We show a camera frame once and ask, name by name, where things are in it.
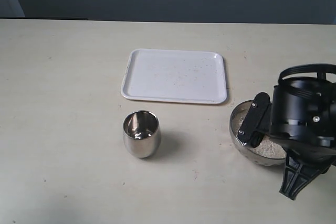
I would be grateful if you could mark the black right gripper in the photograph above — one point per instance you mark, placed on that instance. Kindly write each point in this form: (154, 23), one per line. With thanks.
(302, 122)

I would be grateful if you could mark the white uncooked rice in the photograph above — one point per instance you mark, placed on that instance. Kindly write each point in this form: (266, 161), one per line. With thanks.
(266, 148)

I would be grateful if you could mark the stainless steel rice bowl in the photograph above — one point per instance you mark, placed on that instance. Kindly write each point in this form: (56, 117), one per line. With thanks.
(260, 160)

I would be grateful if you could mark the stainless steel cup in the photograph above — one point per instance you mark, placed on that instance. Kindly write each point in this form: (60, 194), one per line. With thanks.
(141, 133)

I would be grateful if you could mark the white rectangular plastic tray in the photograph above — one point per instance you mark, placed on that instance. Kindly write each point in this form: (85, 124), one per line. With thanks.
(177, 76)

